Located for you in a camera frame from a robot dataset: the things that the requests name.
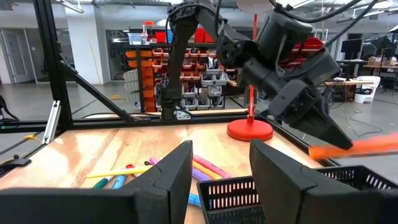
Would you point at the thick purple highlighter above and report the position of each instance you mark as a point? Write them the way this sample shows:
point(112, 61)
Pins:
point(200, 175)

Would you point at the red desk lamp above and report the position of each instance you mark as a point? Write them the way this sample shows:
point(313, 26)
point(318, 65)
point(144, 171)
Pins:
point(250, 130)

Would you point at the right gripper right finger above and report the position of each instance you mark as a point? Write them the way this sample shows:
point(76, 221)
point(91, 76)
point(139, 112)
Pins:
point(311, 205)

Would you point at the wooden top workbench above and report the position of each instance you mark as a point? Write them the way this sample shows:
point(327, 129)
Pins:
point(348, 82)

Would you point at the blue box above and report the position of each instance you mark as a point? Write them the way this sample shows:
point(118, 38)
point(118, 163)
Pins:
point(169, 35)

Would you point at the red storage bin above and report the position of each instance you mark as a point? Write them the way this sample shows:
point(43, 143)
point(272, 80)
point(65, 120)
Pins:
point(160, 37)
point(209, 38)
point(199, 35)

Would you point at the black-cap white marker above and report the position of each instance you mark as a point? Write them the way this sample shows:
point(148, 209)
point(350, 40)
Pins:
point(147, 162)

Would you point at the black equipment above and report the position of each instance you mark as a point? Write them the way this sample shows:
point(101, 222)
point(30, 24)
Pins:
point(6, 109)

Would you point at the black monitor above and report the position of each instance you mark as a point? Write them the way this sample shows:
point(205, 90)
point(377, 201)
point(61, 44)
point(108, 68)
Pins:
point(351, 49)

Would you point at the slim yellow highlighter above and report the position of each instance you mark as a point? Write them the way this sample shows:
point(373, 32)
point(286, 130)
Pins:
point(118, 171)

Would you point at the red-cap white marker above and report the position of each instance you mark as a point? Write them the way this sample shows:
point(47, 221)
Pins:
point(130, 166)

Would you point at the pink-cap white marker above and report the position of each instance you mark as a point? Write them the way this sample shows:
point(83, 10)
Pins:
point(153, 160)

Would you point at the thick blue highlighter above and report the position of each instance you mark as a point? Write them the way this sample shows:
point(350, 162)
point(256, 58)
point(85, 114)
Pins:
point(194, 200)
point(118, 183)

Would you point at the clear plastic box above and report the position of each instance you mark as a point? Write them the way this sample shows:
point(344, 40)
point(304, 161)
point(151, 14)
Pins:
point(135, 38)

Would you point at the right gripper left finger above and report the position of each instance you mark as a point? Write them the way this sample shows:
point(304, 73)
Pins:
point(93, 207)

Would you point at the parts rack with orange bins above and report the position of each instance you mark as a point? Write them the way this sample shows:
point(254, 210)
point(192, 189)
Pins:
point(148, 93)

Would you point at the silver slotted bar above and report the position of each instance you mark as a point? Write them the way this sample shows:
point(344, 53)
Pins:
point(51, 123)

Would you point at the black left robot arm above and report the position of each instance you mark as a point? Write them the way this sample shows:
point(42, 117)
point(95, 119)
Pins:
point(182, 62)

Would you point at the thick pink highlighter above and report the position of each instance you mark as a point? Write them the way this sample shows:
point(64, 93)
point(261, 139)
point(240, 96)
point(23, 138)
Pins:
point(214, 168)

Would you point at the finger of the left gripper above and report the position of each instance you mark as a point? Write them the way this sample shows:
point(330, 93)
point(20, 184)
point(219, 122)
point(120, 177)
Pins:
point(323, 127)

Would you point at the ceiling light fixture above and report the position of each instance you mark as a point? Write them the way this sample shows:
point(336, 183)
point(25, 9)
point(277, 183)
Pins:
point(70, 6)

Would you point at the white trash bin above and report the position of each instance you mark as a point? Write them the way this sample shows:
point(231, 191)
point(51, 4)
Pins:
point(368, 93)

